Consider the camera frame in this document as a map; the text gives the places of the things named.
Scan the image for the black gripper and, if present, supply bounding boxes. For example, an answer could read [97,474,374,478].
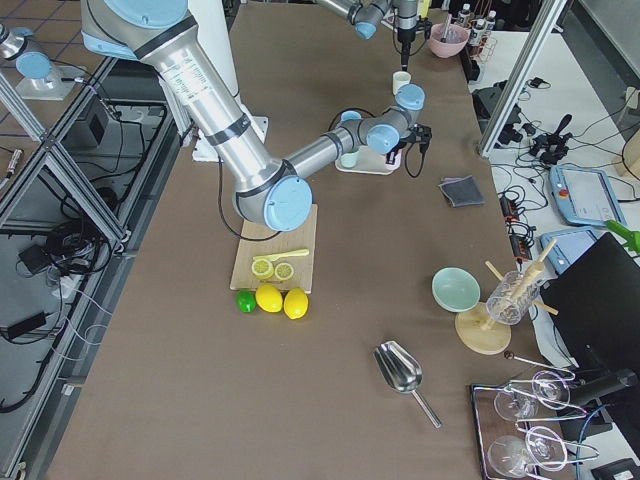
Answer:
[394,124,432,155]
[398,28,414,71]

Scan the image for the cream white cup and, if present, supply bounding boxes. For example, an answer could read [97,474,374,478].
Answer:
[392,71,412,95]

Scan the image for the mint green cup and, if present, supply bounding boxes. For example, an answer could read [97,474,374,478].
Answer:
[339,150,359,169]

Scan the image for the pink cup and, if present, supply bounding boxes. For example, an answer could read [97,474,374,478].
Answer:
[385,150,402,171]

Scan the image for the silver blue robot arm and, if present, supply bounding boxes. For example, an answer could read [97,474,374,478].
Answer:
[1,1,431,100]
[81,1,426,231]

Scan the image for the cream rectangular tray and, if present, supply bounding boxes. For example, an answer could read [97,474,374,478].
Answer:
[334,146,395,175]

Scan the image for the metal tongs in bowl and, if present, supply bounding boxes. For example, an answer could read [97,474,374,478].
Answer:
[440,13,452,43]

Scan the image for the purple cloth under grey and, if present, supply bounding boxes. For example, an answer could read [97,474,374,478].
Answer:
[441,176,471,184]

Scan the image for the pink bowl with ice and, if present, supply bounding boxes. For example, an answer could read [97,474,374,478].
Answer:
[427,23,470,58]

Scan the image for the grey folded cloth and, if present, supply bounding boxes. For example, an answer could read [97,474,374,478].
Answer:
[438,175,486,208]

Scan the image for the mint green bowl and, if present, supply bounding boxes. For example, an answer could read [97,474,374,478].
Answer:
[432,267,481,313]

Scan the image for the yellow plastic knife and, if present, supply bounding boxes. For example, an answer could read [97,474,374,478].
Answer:
[253,248,310,262]

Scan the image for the blue teach pendant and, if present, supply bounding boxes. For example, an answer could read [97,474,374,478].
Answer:
[539,226,601,275]
[549,165,627,227]

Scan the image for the clear glass tumbler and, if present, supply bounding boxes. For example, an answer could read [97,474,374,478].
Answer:
[486,271,539,325]

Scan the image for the lemon slice upper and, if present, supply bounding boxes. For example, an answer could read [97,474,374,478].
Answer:
[274,262,295,282]

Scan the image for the lemon slice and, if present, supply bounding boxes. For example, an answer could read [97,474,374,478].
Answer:
[251,258,275,280]
[274,262,295,282]

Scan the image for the wooden cutting board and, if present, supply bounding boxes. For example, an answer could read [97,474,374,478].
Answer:
[230,204,317,294]

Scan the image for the wooden cup stand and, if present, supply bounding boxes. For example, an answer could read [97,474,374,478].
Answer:
[455,240,559,355]

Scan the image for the lemon slice lower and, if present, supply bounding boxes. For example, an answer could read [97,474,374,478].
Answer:
[251,258,275,280]

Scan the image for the whole yellow lemon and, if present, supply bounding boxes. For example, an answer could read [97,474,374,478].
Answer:
[255,284,284,313]
[283,288,309,320]

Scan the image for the long bar spoon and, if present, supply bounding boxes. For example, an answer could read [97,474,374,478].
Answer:
[503,350,574,377]

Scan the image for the steel ice scoop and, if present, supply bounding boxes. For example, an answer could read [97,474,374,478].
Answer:
[374,340,443,429]

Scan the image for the black laptop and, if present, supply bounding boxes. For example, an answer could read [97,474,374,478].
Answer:
[541,231,640,374]

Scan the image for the green lime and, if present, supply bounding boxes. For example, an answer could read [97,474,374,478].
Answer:
[235,290,257,313]

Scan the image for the upper wine glass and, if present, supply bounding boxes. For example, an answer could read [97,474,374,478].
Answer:
[494,370,570,421]

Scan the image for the wine glass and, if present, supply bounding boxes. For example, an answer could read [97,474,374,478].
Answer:
[494,370,570,421]
[488,426,568,479]

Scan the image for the black framed glass rack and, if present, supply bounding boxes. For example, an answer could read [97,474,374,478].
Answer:
[469,385,599,479]

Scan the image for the lower wine glass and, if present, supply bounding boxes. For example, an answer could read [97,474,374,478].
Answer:
[488,426,568,479]

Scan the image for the aluminium frame post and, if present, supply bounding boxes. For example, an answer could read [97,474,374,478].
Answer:
[477,0,566,159]

